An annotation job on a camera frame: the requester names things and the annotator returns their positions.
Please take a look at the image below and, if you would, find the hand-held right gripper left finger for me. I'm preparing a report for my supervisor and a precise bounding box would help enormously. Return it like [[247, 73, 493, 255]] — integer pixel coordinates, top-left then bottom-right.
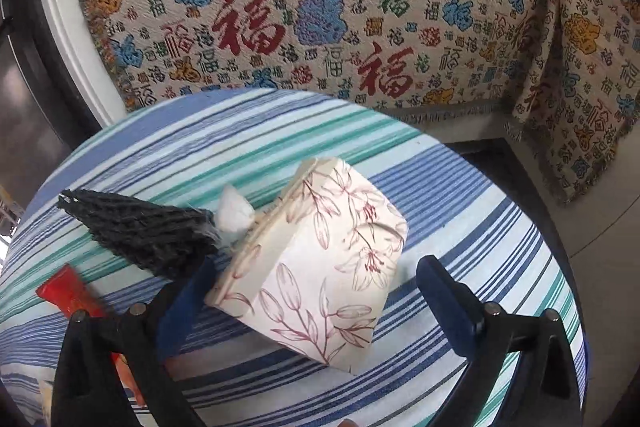
[[50, 257, 216, 427]]

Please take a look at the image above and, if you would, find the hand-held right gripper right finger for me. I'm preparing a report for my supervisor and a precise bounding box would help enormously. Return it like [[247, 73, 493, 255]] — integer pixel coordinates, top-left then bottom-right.
[[416, 255, 586, 427]]

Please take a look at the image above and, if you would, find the black foam net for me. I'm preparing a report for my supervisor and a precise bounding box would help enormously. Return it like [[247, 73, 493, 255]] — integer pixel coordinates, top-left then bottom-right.
[[56, 188, 221, 280]]

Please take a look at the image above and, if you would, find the floral tissue box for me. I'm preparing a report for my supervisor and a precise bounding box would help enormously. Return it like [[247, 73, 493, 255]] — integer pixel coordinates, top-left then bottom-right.
[[204, 158, 408, 375]]

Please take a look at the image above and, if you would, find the blue green striped tablecloth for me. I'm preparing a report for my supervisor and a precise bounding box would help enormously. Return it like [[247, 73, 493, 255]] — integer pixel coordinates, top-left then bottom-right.
[[0, 88, 586, 427]]

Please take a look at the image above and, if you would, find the white tissue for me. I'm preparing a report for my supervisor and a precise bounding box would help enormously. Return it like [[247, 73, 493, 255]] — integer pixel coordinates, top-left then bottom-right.
[[215, 184, 256, 238]]

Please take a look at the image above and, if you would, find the red plastic packet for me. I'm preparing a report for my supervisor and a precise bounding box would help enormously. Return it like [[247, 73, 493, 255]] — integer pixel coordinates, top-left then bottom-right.
[[36, 264, 148, 408]]

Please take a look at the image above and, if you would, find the grey refrigerator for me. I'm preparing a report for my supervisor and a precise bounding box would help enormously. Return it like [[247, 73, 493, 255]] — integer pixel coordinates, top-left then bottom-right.
[[0, 0, 101, 208]]

